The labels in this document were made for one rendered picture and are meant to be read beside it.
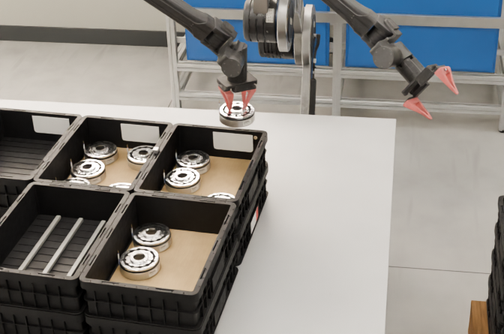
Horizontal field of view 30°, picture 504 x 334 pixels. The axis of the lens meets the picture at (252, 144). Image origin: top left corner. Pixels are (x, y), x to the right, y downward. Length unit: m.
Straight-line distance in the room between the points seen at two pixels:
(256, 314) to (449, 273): 1.46
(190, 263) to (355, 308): 0.45
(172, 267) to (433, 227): 1.83
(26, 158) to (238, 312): 0.91
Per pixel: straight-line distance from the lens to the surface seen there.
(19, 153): 3.08
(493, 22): 4.55
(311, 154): 3.18
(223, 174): 2.84
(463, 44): 4.62
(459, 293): 3.74
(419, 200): 4.25
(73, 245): 2.61
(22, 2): 5.94
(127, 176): 2.87
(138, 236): 2.55
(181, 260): 2.50
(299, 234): 2.80
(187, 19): 2.59
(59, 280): 2.33
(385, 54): 2.39
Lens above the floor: 2.33
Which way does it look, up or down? 30 degrees down
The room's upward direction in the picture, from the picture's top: 2 degrees counter-clockwise
